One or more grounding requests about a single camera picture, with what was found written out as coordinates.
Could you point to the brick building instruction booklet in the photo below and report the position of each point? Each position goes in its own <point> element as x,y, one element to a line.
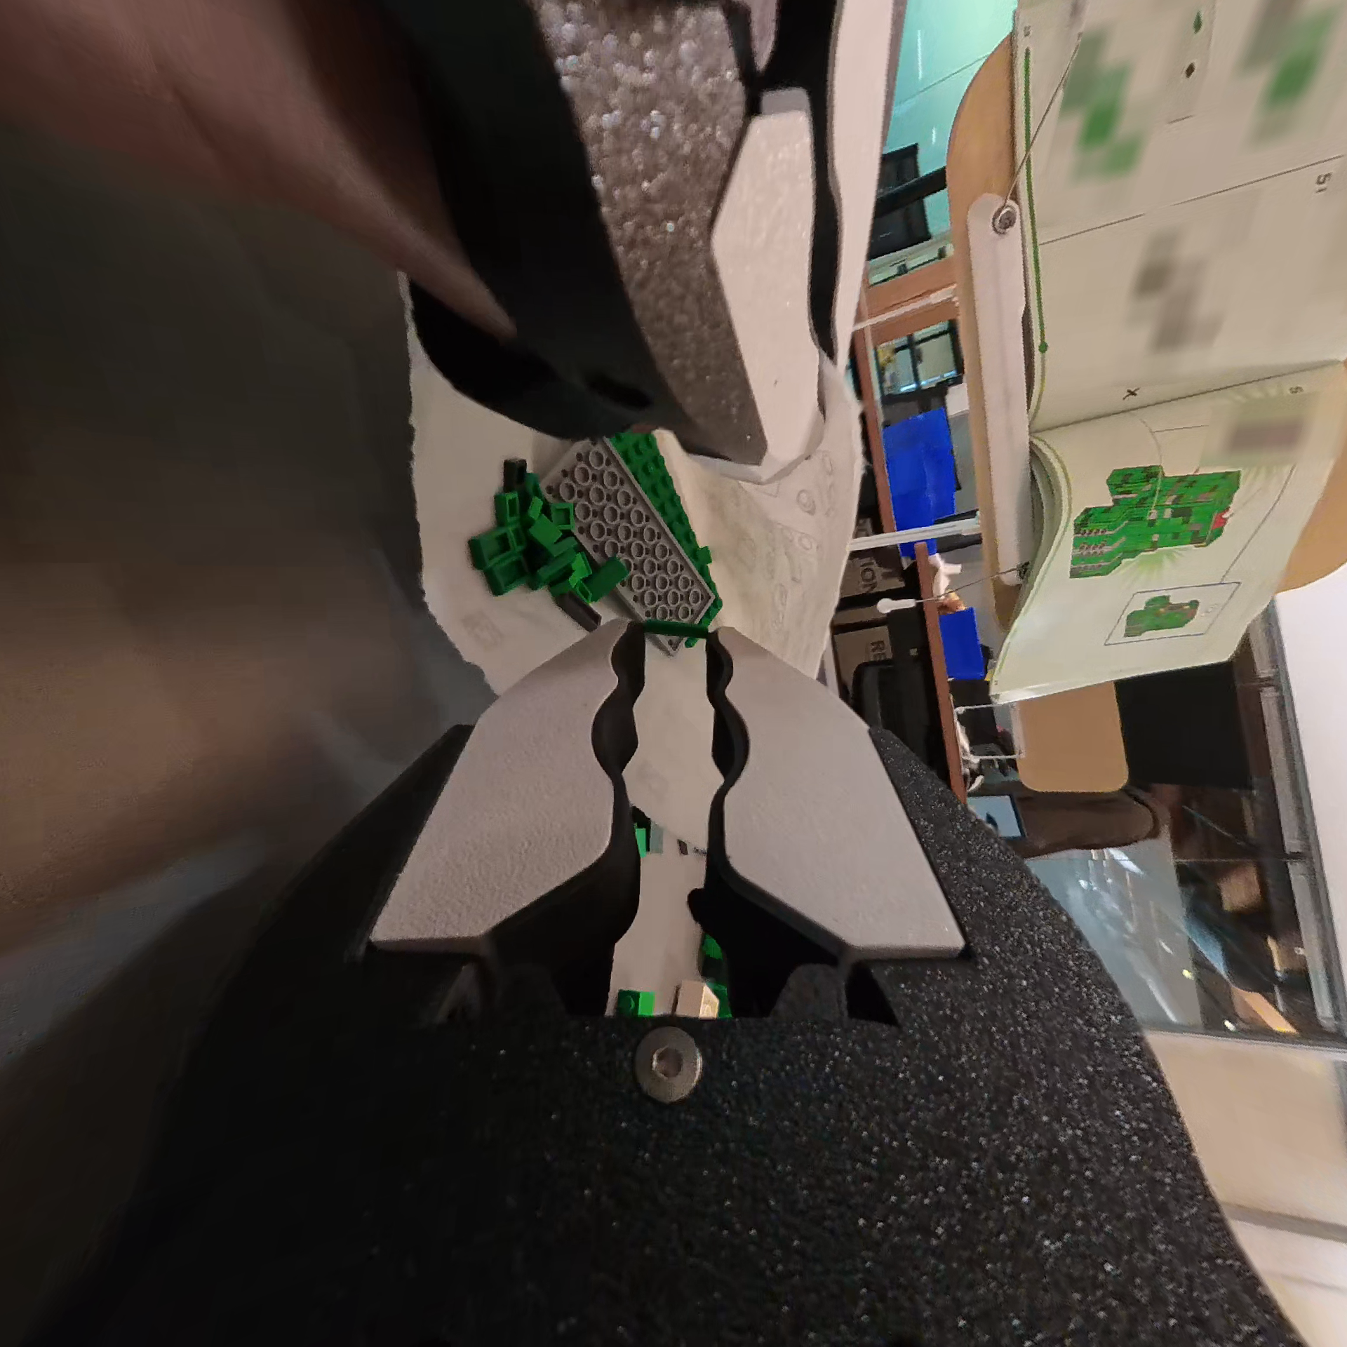
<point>1084,316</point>

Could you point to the pile of green bricks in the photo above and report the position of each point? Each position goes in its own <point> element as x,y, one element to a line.
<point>634,1004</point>

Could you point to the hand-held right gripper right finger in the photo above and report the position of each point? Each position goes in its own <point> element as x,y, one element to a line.
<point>831,832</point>

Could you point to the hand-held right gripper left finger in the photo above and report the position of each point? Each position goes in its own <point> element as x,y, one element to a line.
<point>515,832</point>

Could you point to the grey desk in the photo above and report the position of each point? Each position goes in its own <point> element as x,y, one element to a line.
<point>211,630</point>

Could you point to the grey studded plate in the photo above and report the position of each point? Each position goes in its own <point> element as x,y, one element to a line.
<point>631,537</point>

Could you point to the white paper bag brick print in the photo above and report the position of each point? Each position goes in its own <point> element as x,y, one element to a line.
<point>757,547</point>

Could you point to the heap of small green pieces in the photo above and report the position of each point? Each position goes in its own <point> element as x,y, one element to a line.
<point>515,547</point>

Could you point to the person's left hand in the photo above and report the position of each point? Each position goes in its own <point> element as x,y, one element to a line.
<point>211,74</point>

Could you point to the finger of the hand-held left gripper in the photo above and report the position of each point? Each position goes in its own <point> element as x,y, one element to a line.
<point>869,127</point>
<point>768,274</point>

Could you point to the blue storage bin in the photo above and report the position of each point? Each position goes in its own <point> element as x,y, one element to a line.
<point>922,473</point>
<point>962,645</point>

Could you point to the green brick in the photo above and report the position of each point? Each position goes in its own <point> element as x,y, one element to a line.
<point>673,628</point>

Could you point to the black monitor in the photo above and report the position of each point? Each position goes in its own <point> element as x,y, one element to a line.
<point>1189,726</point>

